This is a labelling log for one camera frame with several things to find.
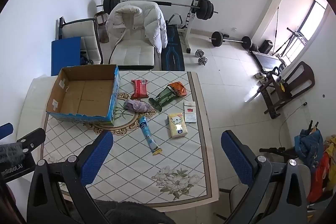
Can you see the blue jacket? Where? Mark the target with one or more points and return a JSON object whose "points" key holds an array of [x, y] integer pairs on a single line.
{"points": [[309, 145]]}

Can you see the pair of white shoes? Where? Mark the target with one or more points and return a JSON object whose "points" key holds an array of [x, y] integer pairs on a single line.
{"points": [[261, 77]]}

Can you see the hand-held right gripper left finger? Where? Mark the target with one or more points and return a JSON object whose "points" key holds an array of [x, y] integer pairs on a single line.
{"points": [[97, 153]]}

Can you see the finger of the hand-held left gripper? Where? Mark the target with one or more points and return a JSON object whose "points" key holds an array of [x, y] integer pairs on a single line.
{"points": [[5, 130], [32, 138]]}

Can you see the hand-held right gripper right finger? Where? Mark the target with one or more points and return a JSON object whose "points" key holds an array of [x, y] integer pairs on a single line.
{"points": [[236, 158]]}

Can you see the grey chair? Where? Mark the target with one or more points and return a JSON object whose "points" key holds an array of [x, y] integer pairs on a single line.
{"points": [[241, 197]]}

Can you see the patterned tablecloth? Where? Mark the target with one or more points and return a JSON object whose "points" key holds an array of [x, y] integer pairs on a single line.
{"points": [[157, 169]]}

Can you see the barbell with black plates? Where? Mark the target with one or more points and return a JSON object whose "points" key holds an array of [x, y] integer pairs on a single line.
{"points": [[203, 7]]}

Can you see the dark wooden chair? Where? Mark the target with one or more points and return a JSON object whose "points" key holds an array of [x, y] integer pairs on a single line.
{"points": [[286, 92]]}

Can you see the purple cloth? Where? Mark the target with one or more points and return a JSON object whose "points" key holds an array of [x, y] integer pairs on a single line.
{"points": [[137, 106]]}

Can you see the dark fleece clothing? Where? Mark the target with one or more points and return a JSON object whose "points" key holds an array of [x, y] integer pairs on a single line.
{"points": [[134, 212]]}

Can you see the red and yellow clothes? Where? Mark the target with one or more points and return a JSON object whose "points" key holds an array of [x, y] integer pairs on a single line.
{"points": [[321, 176]]}

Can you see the cardboard box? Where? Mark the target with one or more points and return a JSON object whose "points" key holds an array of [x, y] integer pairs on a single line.
{"points": [[78, 94]]}

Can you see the blue board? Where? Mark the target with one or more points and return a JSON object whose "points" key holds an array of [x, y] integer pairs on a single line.
{"points": [[65, 54]]}

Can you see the green snack packet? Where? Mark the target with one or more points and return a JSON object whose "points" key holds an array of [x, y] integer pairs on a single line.
{"points": [[161, 98]]}

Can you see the black weight bench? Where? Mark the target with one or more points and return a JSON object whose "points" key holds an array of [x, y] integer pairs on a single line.
{"points": [[173, 53]]}

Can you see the chrome dumbbell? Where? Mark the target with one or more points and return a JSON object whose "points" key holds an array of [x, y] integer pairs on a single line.
{"points": [[203, 61], [200, 52]]}

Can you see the orange snack packet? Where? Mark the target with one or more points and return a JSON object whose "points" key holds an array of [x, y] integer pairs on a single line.
{"points": [[178, 88]]}

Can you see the black exercise stand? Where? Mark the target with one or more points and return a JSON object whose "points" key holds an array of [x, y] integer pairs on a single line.
{"points": [[291, 40]]}

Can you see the white cigarette box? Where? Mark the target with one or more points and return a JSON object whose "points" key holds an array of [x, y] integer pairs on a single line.
{"points": [[190, 113]]}

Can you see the small barbell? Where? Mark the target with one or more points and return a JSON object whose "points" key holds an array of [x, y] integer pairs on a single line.
{"points": [[231, 40]]}

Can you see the white puffer jacket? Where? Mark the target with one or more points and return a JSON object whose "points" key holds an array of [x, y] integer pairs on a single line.
{"points": [[147, 22]]}

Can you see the person's left forearm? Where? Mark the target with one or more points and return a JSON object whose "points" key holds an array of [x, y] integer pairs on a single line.
{"points": [[10, 151]]}

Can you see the black speaker box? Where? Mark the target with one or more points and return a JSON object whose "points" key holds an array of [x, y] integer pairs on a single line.
{"points": [[265, 47]]}

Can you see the blue tube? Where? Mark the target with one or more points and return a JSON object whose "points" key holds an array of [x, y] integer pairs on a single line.
{"points": [[147, 133]]}

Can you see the brown stool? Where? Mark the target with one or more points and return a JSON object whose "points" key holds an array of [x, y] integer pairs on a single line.
{"points": [[102, 27]]}

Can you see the red snack packet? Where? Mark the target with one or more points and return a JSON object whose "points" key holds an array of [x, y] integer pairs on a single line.
{"points": [[139, 88]]}

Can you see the white padded chair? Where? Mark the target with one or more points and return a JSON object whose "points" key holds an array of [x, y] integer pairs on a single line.
{"points": [[81, 28], [134, 54]]}

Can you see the yellow tissue pack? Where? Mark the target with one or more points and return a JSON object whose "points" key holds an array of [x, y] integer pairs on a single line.
{"points": [[177, 125]]}

